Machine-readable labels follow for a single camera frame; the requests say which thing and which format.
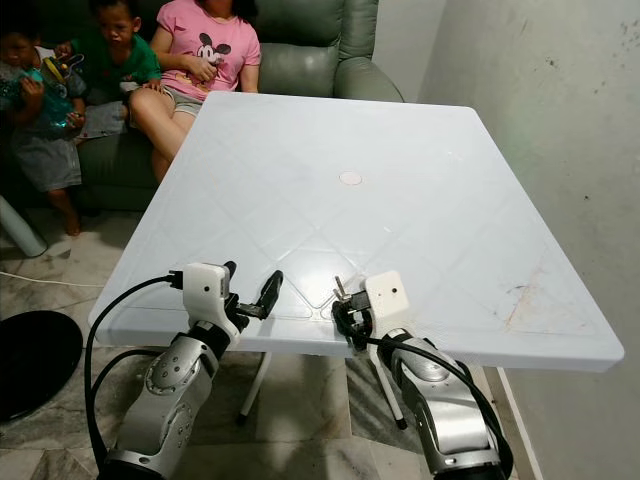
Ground metal keys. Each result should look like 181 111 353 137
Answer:
332 276 361 305

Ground white plastic square table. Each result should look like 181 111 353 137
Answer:
89 91 627 432

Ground black round base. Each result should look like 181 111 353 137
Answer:
0 310 84 424

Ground pale grey pipe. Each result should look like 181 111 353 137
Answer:
0 195 50 259

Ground child in grey dress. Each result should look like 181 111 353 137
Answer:
0 25 84 239

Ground green leather sofa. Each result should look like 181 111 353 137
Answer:
0 0 407 214

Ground person in pink shirt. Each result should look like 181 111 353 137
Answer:
128 0 262 184

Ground child in green shirt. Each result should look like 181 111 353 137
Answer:
55 0 164 142

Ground teal plastic toy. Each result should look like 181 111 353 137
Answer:
5 55 87 138

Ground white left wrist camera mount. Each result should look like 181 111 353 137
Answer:
181 262 232 337

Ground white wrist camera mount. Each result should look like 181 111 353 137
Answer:
181 262 232 337
363 270 414 340

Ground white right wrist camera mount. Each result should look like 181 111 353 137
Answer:
363 270 414 340

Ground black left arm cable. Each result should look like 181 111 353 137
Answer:
84 275 187 469

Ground thin white floor cable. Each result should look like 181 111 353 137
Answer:
0 269 102 290

